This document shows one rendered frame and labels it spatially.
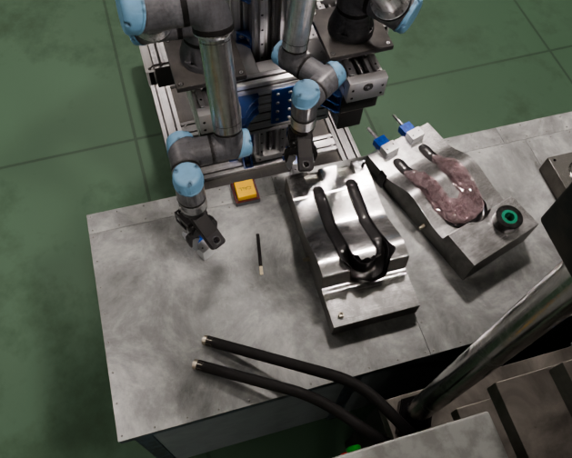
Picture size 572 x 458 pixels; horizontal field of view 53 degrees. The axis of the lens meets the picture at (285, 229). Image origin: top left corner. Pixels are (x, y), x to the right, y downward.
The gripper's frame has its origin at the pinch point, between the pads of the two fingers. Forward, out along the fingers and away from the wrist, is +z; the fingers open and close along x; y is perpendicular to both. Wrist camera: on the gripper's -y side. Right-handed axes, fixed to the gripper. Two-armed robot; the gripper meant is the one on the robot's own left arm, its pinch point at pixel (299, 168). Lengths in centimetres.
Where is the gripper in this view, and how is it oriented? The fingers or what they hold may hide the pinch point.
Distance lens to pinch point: 188.2
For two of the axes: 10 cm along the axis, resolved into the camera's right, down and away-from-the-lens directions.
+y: -1.0, -8.8, 4.7
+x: -9.9, 0.7, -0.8
